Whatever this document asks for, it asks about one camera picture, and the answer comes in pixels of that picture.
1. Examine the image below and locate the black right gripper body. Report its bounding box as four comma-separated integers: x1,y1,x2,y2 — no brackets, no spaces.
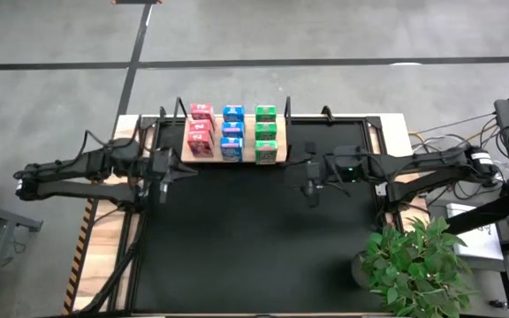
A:
300,141,339,208

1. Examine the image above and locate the white flat box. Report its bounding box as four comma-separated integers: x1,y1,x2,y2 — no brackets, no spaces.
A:
446,202,505,261

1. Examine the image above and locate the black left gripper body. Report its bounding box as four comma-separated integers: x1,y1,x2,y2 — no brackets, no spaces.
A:
146,148,175,204

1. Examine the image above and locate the green Apple Jacks cereal box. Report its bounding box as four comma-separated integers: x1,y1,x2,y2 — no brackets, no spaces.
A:
254,140,279,166
254,122,278,141
254,104,277,124

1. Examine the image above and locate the black table mat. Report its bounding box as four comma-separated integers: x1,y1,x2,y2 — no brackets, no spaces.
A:
133,118,386,313

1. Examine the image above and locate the red Froot Loops cereal box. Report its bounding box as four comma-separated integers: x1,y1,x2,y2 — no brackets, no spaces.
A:
187,118,215,136
186,130,216,158
189,102,216,123

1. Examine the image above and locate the yellow black hazard tape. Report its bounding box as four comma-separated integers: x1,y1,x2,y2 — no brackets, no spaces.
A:
62,193,99,315

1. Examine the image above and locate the blue Rice Krispies cereal box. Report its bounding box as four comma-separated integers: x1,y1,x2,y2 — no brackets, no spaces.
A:
222,104,246,123
219,136,245,163
221,121,246,139

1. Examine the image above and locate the black camera stand beam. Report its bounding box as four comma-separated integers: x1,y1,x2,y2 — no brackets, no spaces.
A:
444,170,509,235

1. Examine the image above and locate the green leafy potted plant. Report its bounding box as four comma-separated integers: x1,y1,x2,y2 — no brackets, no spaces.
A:
350,216,480,318

